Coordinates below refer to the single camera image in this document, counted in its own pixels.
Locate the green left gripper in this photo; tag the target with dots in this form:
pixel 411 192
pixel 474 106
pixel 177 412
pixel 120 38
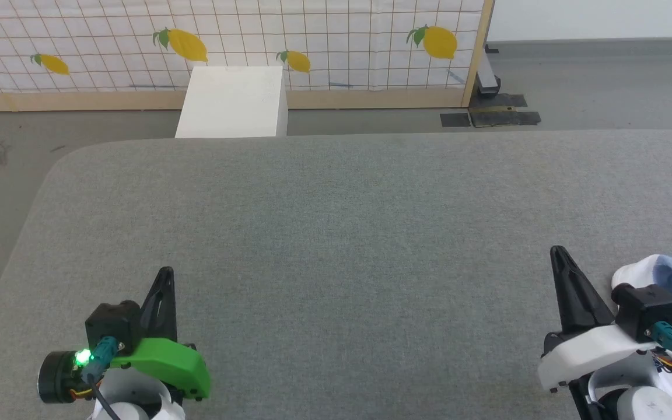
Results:
pixel 172 361

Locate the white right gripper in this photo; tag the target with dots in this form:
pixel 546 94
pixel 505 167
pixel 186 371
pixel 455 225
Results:
pixel 587 356

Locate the long black floor mat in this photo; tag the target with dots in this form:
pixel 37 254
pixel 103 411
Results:
pixel 508 118

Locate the grey fabric sofa seat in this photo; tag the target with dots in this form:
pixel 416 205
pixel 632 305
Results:
pixel 342 245

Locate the black floor mat under foot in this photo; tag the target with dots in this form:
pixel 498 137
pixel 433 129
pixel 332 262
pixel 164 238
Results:
pixel 502 100

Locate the small black floor mat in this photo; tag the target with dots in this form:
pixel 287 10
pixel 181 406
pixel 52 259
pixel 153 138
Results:
pixel 455 120

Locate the white rectangular box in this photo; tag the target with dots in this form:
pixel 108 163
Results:
pixel 234 102

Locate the grey metal partition foot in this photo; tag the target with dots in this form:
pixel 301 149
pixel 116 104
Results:
pixel 487 79

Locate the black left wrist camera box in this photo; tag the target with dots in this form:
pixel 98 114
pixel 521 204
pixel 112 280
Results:
pixel 114 324

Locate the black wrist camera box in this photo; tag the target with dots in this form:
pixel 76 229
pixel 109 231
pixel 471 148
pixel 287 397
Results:
pixel 114 324
pixel 648 309

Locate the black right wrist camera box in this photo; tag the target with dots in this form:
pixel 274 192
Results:
pixel 648 309

